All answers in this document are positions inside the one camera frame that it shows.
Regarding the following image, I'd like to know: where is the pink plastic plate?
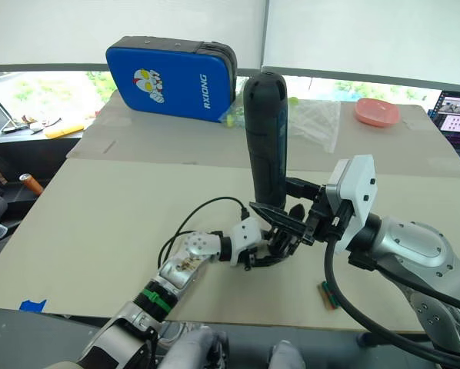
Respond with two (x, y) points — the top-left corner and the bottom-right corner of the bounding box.
(354, 97), (402, 126)

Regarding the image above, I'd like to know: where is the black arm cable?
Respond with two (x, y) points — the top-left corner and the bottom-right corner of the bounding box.
(324, 230), (460, 369)
(157, 197), (251, 270)

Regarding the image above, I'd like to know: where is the orange brown handle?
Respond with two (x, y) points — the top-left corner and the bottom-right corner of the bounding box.
(18, 173), (45, 195)

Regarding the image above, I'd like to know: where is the dark side desk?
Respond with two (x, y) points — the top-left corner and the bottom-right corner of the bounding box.
(0, 128), (87, 216)

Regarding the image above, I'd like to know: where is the small bag of green items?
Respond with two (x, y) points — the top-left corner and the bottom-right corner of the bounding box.
(219, 104), (247, 128)

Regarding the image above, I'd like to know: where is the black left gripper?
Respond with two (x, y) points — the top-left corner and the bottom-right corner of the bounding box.
(243, 204), (306, 271)

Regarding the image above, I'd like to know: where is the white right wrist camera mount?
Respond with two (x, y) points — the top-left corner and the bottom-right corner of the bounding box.
(325, 154), (378, 255)

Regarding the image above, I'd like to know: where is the blue tape piece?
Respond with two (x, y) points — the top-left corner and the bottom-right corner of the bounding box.
(20, 298), (48, 314)

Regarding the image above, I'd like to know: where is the blue cartoon print case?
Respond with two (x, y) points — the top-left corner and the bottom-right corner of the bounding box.
(105, 35), (238, 124)

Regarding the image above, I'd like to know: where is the brown cardboard pad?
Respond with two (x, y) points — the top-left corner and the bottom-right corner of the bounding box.
(316, 282), (341, 311)

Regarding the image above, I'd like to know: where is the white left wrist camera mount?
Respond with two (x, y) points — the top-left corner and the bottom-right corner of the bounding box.
(228, 217), (264, 268)

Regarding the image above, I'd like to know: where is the yellow flat object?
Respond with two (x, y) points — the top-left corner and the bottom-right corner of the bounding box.
(43, 123), (86, 140)

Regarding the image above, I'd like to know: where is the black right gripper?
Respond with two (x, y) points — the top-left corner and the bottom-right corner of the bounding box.
(248, 177), (355, 246)

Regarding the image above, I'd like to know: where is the clear plastic bag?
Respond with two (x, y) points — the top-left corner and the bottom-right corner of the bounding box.
(287, 98), (341, 153)

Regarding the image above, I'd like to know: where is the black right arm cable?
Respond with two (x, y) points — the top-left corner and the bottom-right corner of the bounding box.
(324, 230), (460, 369)

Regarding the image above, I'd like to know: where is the grey rounded shape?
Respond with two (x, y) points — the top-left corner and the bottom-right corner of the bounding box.
(160, 329), (229, 369)
(268, 340), (306, 369)

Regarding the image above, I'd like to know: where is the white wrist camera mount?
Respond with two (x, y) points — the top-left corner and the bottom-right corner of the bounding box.
(228, 217), (264, 268)
(325, 154), (378, 255)

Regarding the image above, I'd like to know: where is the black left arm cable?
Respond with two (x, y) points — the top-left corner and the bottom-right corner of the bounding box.
(157, 197), (251, 270)

